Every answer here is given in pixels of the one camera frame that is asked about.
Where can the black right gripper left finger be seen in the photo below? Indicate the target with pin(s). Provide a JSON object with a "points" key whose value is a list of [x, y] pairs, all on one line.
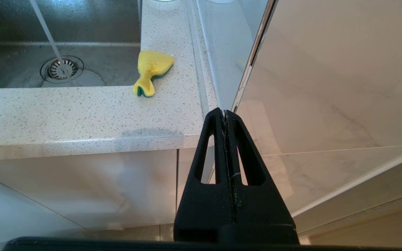
{"points": [[204, 209]]}

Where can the round metal drain strainer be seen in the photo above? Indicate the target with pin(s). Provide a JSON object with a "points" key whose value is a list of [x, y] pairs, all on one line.
{"points": [[61, 69]]}

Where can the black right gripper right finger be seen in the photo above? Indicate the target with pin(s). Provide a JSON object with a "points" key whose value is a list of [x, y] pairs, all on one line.
{"points": [[263, 212]]}

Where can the yellow green sponge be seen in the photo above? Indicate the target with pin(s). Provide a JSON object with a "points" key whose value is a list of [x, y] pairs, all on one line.
{"points": [[152, 66]]}

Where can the stainless steel sink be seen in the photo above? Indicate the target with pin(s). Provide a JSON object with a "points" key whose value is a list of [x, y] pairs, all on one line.
{"points": [[99, 31]]}

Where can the running water stream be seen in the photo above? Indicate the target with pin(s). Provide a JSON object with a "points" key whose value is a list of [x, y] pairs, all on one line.
{"points": [[47, 35]]}

